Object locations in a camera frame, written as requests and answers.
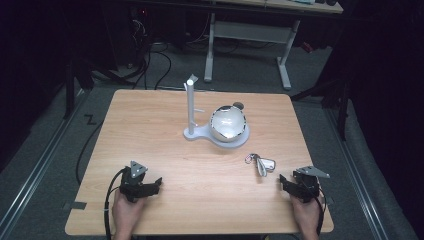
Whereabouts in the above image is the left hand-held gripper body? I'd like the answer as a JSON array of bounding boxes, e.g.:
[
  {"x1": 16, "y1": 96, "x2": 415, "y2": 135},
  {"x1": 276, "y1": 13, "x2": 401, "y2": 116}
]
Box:
[{"x1": 119, "y1": 160, "x2": 150, "y2": 203}]

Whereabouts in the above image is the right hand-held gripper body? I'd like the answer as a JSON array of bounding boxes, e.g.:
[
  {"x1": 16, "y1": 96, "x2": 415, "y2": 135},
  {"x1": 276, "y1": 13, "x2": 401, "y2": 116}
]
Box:
[{"x1": 292, "y1": 165, "x2": 331, "y2": 204}]

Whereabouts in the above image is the person's right hand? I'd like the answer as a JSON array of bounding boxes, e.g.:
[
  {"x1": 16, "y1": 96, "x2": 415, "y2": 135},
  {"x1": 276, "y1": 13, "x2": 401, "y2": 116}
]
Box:
[{"x1": 289, "y1": 194, "x2": 324, "y2": 236}]

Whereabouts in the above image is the person's left hand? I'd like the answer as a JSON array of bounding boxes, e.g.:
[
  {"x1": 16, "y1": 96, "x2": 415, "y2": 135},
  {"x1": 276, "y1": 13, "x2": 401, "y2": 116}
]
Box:
[{"x1": 111, "y1": 191, "x2": 148, "y2": 234}]

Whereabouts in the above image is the wooden table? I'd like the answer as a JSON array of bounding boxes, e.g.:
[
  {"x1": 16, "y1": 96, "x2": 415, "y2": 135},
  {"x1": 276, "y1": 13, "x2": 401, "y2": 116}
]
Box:
[{"x1": 64, "y1": 88, "x2": 335, "y2": 237}]

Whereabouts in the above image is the white hook stand with base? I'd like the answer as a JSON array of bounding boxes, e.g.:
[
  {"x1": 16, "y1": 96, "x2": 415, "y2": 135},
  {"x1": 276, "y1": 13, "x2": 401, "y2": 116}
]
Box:
[{"x1": 182, "y1": 73, "x2": 251, "y2": 150}]

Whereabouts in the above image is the black metal stand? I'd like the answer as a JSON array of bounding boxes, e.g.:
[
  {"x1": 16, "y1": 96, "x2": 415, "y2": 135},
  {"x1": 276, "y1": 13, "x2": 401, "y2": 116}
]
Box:
[
  {"x1": 62, "y1": 56, "x2": 96, "y2": 120},
  {"x1": 290, "y1": 49, "x2": 352, "y2": 141}
]

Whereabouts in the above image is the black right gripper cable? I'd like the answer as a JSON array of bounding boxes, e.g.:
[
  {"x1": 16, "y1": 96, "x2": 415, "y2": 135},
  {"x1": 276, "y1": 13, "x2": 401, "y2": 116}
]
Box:
[{"x1": 311, "y1": 185, "x2": 327, "y2": 236}]

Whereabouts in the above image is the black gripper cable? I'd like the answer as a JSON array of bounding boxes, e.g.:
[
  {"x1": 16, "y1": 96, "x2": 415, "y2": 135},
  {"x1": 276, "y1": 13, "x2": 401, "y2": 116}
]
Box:
[
  {"x1": 103, "y1": 167, "x2": 129, "y2": 240},
  {"x1": 311, "y1": 185, "x2": 327, "y2": 236}
]

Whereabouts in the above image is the keychain with white tag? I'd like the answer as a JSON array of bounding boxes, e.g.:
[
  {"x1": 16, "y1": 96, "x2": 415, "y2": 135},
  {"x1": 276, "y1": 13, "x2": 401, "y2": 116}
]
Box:
[{"x1": 244, "y1": 152, "x2": 277, "y2": 178}]

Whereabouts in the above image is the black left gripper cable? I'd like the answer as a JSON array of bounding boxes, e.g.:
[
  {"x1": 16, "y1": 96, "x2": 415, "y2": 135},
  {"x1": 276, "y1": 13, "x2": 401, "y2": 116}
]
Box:
[{"x1": 103, "y1": 167, "x2": 129, "y2": 240}]

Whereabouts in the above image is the metal floor rail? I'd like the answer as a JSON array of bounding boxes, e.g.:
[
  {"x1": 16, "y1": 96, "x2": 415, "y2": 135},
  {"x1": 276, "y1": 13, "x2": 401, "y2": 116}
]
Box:
[
  {"x1": 0, "y1": 90, "x2": 88, "y2": 237},
  {"x1": 325, "y1": 108, "x2": 390, "y2": 240}
]

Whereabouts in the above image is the black floor cable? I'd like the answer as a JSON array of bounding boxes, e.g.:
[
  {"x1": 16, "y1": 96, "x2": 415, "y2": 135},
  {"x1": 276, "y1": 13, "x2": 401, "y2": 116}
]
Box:
[{"x1": 75, "y1": 119, "x2": 105, "y2": 186}]

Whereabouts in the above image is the bundle of black cables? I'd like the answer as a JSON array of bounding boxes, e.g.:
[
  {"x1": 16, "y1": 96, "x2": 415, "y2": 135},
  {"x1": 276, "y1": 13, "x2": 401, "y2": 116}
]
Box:
[{"x1": 89, "y1": 13, "x2": 173, "y2": 91}]

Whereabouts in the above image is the white frame desk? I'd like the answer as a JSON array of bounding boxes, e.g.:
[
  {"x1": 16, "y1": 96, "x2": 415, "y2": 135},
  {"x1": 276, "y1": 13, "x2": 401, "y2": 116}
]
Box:
[{"x1": 203, "y1": 0, "x2": 345, "y2": 91}]

